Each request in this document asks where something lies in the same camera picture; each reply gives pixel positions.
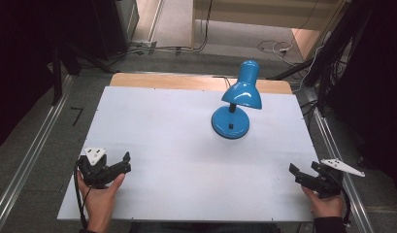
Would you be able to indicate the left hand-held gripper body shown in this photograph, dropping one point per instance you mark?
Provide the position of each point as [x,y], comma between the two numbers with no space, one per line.
[95,171]

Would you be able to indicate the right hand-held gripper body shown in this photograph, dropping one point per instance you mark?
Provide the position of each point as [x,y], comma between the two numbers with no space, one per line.
[332,176]

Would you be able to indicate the blue desk lamp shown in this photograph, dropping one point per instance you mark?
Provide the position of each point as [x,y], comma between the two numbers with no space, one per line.
[237,106]

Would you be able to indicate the person's right hand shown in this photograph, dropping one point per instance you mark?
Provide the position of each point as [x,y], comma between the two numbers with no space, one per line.
[324,205]

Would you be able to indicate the person's left hand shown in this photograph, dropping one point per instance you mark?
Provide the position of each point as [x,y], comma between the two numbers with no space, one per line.
[100,202]

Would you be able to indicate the grey power strip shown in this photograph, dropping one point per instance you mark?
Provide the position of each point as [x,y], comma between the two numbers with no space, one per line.
[144,44]

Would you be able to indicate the black cabinet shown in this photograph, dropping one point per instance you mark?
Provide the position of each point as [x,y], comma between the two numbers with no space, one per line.
[113,27]

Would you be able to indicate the light wooden furniture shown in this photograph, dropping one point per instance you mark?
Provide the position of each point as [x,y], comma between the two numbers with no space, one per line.
[267,14]

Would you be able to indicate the aluminium floor rail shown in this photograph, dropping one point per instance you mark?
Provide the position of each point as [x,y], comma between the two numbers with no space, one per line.
[343,174]
[31,152]

